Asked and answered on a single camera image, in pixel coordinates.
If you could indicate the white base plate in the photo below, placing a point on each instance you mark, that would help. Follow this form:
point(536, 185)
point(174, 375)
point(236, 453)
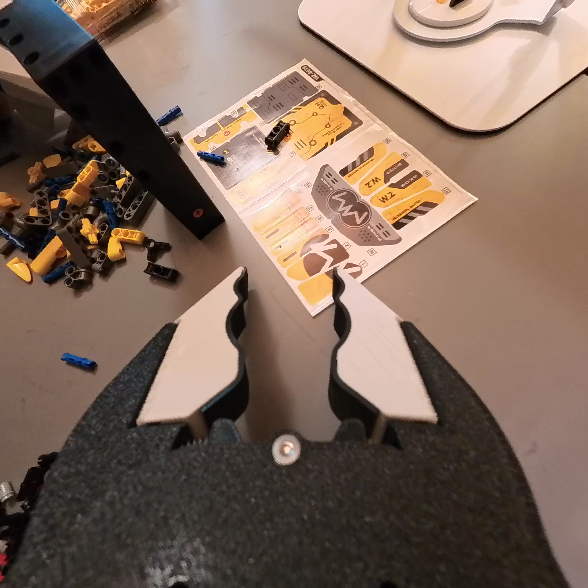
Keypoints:
point(459, 82)

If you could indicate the pile of plastic building parts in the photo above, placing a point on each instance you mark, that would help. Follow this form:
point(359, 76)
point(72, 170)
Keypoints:
point(82, 193)

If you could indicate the silver metal bolt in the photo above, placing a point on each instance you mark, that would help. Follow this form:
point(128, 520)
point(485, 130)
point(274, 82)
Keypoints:
point(6, 490)

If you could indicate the clear bag of yellow beams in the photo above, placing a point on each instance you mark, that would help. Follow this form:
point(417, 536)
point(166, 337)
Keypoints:
point(105, 13)

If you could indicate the black perforated post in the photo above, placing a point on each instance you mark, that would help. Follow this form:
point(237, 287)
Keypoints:
point(115, 128)

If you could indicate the blue plastic pin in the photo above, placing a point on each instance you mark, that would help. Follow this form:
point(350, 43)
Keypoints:
point(79, 360)
point(211, 157)
point(170, 115)

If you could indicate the black plastic connector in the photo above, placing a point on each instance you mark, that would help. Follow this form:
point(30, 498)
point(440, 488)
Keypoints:
point(277, 133)
point(160, 272)

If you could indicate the grey bent beam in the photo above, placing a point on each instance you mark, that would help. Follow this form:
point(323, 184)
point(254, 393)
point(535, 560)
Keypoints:
point(173, 137)

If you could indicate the heap of black red parts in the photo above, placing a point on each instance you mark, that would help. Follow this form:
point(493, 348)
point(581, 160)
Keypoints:
point(13, 510)

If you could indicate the black pin connector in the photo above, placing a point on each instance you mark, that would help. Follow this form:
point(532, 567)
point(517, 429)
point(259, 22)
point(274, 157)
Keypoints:
point(158, 245)

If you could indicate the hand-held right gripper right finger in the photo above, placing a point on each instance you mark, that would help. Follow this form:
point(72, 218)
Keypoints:
point(381, 367)

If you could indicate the yellow grey sticker sheet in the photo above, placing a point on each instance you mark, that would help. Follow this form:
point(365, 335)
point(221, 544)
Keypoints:
point(367, 151)

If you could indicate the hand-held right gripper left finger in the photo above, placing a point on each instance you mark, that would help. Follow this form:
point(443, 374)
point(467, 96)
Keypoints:
point(197, 367)

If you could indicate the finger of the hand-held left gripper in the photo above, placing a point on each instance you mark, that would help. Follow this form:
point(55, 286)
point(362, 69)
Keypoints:
point(16, 78)

